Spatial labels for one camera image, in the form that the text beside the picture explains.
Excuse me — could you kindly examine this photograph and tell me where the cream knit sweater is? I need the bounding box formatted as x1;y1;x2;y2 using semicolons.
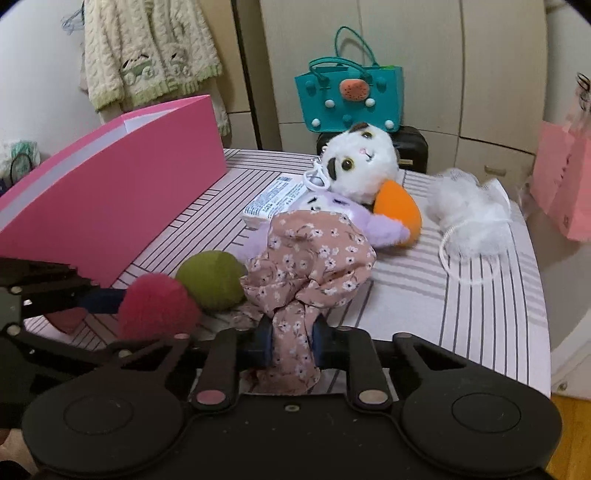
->
80;0;232;137

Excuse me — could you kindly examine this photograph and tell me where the wire clothes hanger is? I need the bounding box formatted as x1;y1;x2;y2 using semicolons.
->
62;8;86;37

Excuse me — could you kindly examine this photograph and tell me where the wall hook with hair ties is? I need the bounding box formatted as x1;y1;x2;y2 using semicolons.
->
574;73;591;112

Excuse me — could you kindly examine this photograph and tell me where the pink floral cloth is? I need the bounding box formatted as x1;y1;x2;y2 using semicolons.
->
240;210;378;396

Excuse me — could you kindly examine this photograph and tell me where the white bag with black handle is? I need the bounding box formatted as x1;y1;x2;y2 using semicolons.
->
0;138;52;195

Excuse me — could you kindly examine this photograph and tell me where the white fluffy puff with cord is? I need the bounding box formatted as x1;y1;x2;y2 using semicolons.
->
425;168;514;286

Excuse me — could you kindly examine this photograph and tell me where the beige wardrobe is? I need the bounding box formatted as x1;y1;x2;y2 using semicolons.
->
233;0;548;186

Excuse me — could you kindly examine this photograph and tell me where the black suitcase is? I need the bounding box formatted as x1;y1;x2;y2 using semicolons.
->
316;126;429;174

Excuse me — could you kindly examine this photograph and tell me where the pink paper bag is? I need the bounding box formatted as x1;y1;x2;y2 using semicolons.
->
529;121;591;243

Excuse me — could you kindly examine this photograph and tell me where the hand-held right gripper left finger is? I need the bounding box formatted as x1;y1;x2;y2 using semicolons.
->
106;318;275;414

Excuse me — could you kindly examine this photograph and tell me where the teal felt handbag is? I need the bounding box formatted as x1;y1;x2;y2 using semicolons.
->
294;26;404;134

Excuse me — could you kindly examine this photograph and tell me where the green fluffy ball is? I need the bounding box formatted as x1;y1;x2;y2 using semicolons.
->
175;250;248;311

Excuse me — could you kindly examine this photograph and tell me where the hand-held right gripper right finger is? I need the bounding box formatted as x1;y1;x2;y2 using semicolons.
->
311;318;468;411

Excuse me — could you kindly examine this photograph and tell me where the striped bed sheet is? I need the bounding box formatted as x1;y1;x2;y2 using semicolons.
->
23;148;553;398

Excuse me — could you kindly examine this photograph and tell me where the pink paper box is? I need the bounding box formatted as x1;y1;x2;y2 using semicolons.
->
0;95;228;289

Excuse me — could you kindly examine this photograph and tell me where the purple plush toy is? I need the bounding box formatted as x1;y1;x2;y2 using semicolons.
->
245;193;411;261

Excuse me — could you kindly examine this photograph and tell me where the white cat plush toy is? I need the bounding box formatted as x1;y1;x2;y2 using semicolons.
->
302;122;403;205

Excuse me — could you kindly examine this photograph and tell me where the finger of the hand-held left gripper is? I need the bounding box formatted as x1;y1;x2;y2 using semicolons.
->
0;257;126;320
0;323;122;376

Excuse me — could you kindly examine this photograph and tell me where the white tissue packet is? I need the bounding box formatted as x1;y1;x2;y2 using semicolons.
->
242;174;308;230

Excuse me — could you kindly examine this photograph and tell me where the red fluffy ball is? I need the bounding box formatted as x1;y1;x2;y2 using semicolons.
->
117;273;204;343

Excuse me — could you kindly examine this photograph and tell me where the dark red soft piece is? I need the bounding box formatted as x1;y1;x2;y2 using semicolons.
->
44;307;89;336

